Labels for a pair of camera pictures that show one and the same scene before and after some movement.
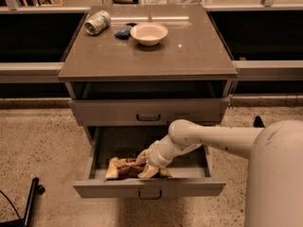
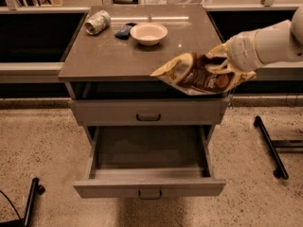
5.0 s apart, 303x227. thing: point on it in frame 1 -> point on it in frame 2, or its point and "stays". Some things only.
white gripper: [154, 156] -> [242, 53]
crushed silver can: [98, 22] stays
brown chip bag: [119, 168] -> [187, 72]
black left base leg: [35, 189] stays
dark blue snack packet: [124, 32] stays
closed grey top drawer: [152, 112] stays
